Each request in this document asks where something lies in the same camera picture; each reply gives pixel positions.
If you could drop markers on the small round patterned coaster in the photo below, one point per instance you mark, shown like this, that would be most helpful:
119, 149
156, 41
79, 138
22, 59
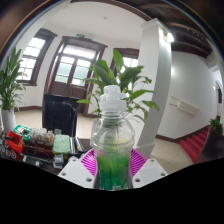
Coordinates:
13, 154

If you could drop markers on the clear bottle with green drink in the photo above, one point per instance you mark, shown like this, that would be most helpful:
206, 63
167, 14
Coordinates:
111, 140

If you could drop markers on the green plant in white pot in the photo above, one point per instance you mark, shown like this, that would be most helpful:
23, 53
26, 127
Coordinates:
8, 120
128, 76

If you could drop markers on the green cloth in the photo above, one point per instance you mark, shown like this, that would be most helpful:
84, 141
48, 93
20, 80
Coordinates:
61, 144

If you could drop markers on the dark framed window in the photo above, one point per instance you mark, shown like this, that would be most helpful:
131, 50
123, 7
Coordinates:
133, 61
33, 50

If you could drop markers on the green exit sign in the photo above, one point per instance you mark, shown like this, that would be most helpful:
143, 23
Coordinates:
80, 35

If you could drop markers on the dark wooden glazed door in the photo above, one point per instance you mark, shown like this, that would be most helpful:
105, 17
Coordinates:
58, 88

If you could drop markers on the red carpeted stairs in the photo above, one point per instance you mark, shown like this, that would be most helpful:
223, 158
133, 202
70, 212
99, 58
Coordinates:
195, 145

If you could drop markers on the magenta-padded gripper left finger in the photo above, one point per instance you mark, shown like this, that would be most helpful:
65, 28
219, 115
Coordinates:
75, 171

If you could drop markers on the glowing wall lamp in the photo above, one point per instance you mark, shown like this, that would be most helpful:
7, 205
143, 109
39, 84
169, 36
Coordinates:
168, 37

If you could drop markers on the dark tray with tea cups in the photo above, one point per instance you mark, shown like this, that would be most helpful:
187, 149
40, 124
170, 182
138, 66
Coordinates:
38, 135

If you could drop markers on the small black device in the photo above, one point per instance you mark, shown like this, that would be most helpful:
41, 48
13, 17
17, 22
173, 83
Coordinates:
31, 160

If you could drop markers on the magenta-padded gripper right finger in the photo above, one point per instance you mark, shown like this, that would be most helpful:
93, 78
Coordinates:
151, 171

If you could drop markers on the red plastic box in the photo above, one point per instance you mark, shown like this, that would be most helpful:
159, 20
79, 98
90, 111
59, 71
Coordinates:
15, 141

